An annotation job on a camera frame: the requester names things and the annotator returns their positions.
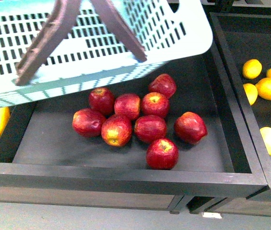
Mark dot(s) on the red apple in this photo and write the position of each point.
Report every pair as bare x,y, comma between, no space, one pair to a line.
129,105
162,154
155,103
102,100
190,128
149,128
116,130
163,84
88,122

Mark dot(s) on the light teal plastic basket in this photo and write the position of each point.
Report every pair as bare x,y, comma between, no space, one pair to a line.
90,55

